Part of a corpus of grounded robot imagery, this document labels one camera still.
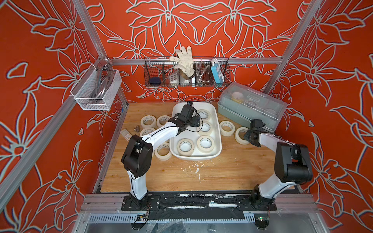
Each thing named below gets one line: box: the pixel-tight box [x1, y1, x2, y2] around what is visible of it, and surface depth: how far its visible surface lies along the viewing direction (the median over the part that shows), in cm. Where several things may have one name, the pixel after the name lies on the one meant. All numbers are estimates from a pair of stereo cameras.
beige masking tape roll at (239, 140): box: [234, 126, 251, 146], surface depth 96 cm
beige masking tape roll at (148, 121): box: [139, 115, 157, 129], surface depth 108 cm
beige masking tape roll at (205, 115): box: [197, 109, 212, 123], surface depth 112 cm
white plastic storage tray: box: [169, 101, 222, 161], surface depth 95 cm
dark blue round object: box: [149, 76, 162, 84], surface depth 102 cm
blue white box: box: [210, 63, 225, 86], surface depth 89 cm
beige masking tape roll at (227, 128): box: [219, 120, 236, 137], surface depth 104 cm
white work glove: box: [169, 45, 196, 80], surface depth 90 cm
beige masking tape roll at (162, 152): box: [153, 142, 173, 161], surface depth 90 cm
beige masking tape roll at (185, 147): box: [176, 138, 195, 157], surface depth 94 cm
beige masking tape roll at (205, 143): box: [196, 134, 216, 153], surface depth 95 cm
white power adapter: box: [169, 72, 180, 84], surface depth 95 cm
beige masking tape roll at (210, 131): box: [198, 120, 215, 136], surface depth 101 cm
